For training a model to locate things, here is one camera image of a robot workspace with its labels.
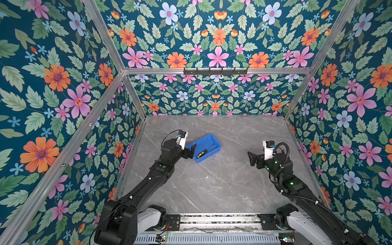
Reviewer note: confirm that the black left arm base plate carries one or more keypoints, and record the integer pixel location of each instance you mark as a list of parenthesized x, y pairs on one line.
[(168, 222)]

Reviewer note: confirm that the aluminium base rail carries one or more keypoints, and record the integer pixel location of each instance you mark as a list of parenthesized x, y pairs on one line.
[(219, 222)]

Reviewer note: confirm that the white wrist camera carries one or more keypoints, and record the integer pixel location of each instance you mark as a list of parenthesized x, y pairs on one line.
[(182, 137), (269, 147)]

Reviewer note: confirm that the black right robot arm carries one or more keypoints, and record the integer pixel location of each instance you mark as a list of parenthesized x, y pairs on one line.
[(290, 186)]

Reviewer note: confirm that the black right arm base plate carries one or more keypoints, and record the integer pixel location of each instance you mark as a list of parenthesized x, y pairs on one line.
[(275, 221)]

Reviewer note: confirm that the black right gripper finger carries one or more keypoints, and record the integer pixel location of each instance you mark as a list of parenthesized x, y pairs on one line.
[(254, 158), (259, 164)]

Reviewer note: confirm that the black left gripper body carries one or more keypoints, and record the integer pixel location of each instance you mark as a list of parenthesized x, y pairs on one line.
[(178, 153)]

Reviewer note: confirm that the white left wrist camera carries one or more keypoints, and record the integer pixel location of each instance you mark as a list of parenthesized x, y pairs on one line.
[(182, 137)]

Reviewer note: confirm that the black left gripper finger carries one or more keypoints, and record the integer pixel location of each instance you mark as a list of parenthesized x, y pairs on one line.
[(192, 151), (186, 153)]

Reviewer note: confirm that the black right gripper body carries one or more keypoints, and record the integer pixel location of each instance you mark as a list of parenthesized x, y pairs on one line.
[(269, 165)]

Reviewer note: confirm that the black wall hook rack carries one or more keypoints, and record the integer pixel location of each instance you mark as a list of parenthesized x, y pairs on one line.
[(215, 71)]

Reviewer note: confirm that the blue plastic bin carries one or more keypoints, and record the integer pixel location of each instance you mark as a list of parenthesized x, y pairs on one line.
[(206, 147)]

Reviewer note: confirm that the white perforated cable duct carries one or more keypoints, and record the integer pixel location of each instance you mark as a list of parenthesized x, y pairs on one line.
[(207, 239)]

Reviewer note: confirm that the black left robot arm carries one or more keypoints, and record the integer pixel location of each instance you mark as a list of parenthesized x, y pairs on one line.
[(121, 221)]

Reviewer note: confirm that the black yellow screwdriver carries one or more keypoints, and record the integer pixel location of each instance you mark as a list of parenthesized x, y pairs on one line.
[(203, 153)]

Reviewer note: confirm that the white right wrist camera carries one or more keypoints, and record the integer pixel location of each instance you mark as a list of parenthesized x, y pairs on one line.
[(269, 147)]

